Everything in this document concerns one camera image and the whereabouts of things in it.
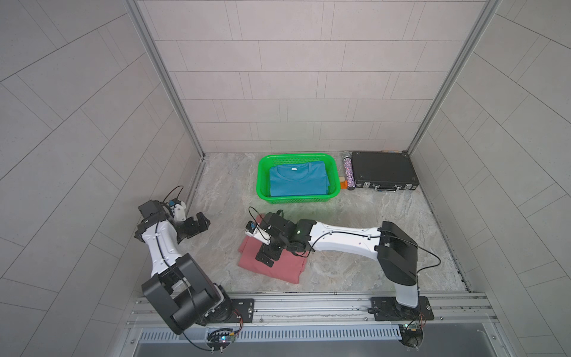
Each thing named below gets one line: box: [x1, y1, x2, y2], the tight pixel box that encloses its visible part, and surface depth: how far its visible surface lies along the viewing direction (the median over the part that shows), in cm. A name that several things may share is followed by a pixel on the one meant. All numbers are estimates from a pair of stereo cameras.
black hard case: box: [351, 150, 420, 193], surface depth 107 cm
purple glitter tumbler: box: [342, 150, 357, 192], surface depth 108 cm
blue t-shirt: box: [269, 160, 331, 198], surface depth 104 cm
